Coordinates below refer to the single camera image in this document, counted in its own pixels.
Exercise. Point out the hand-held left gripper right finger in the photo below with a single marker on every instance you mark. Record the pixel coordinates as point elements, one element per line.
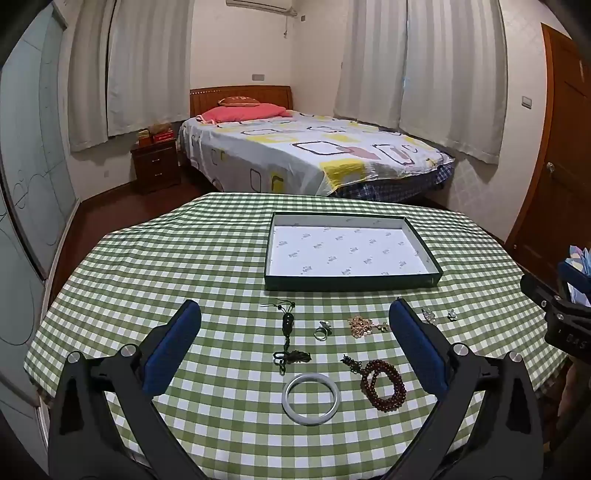
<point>418,350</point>

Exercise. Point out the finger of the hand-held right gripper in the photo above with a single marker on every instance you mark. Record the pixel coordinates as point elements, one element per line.
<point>538,290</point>

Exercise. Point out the pearl earring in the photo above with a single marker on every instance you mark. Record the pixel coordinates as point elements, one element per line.
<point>452,315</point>

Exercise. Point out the wooden bed headboard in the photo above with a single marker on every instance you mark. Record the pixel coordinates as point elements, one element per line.
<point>207,94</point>

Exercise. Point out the brown cushion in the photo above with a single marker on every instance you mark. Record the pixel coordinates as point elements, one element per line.
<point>238,101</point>

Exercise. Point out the frosted glass sliding wardrobe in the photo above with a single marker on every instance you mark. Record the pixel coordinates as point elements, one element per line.
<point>32,138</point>

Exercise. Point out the green tray with white lining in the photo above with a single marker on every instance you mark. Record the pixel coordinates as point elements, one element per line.
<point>351,249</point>

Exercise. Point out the white light switch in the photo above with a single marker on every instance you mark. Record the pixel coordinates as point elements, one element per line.
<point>527,102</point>

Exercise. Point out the white curtain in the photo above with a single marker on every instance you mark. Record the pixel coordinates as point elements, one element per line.
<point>452,78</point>
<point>147,69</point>
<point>90,83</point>
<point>369,60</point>

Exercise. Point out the dark wooden nightstand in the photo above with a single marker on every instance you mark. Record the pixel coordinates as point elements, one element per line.
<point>154,166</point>

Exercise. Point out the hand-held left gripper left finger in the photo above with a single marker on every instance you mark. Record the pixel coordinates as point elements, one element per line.
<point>171,350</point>

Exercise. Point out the blue plaid bedsheet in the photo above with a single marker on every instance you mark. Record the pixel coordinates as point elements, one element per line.
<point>406,184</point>

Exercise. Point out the blue box with papers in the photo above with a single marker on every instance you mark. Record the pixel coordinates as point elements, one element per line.
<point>577,277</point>

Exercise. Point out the red gift box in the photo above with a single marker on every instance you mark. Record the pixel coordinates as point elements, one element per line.
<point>162,135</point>

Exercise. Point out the bed with patterned cover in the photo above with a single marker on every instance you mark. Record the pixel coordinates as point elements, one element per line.
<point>277,152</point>

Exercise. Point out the green checked tablecloth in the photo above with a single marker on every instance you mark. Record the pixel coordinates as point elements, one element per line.
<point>184,258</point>

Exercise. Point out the crystal earring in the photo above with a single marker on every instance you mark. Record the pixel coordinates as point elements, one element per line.
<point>428,315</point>

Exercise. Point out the brown wooden door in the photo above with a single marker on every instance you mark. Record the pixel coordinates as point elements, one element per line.
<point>563,138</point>

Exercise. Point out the pink pillow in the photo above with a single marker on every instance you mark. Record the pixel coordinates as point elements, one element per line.
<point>249,113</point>

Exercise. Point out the yellow and red box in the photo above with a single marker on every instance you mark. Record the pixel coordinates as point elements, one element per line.
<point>143,138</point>

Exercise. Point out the white air conditioner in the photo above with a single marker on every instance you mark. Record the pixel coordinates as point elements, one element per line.
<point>258,4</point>

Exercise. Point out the white jade bangle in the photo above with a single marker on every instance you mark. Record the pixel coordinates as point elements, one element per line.
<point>311,419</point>

